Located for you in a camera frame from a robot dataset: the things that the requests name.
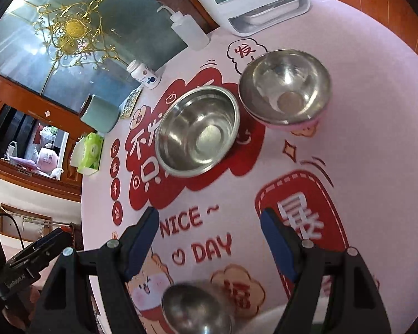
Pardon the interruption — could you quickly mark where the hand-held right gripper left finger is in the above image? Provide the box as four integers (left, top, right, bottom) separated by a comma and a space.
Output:
28, 206, 160, 334

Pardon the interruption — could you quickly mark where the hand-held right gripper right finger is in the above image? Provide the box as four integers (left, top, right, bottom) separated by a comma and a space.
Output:
260, 207, 392, 334

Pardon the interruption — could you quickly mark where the deep steel bowl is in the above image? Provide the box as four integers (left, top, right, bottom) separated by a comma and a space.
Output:
160, 282, 235, 334

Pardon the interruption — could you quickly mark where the shallow steel bowl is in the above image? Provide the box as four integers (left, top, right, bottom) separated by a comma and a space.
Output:
154, 85, 241, 178

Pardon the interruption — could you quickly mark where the pink steel-lined bowl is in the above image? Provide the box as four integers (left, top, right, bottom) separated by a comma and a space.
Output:
238, 50, 332, 128

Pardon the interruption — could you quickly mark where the person's left hand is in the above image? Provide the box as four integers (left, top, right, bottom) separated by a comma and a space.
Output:
6, 283, 44, 327

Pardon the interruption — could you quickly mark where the wooden kitchen cabinet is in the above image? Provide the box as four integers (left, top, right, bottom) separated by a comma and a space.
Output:
0, 155, 82, 200

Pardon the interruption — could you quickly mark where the green tissue box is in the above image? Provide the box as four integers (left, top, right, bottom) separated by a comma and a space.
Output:
70, 132, 104, 175

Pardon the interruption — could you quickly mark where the pink floral pot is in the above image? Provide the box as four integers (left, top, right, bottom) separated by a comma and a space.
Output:
33, 146, 58, 171

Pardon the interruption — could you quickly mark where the mint green canister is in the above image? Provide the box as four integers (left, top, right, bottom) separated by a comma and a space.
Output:
79, 94, 122, 133

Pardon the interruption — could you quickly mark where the small patterned packet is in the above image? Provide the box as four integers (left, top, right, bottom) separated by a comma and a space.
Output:
120, 88, 143, 119

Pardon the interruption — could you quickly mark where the pink printed tablecloth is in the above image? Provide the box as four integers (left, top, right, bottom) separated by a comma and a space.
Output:
80, 0, 418, 334

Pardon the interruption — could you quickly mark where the white pill bottle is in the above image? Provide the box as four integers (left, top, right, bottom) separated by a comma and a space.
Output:
126, 60, 161, 90

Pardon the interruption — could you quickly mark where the clear squeeze bottle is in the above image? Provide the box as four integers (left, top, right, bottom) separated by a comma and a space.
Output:
157, 5, 210, 51

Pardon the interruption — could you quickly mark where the frosted glass door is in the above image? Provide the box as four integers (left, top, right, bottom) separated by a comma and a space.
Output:
0, 0, 217, 119

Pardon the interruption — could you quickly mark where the gold door ornament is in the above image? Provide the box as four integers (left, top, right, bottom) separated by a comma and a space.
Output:
24, 0, 133, 72

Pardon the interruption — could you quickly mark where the white countertop sterilizer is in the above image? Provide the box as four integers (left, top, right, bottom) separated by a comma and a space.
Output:
191, 0, 312, 37

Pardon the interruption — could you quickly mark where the black cable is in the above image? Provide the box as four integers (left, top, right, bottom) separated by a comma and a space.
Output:
0, 213, 23, 247

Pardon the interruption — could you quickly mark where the wooden framed wall niche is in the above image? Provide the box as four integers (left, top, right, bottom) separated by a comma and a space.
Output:
0, 203, 53, 242

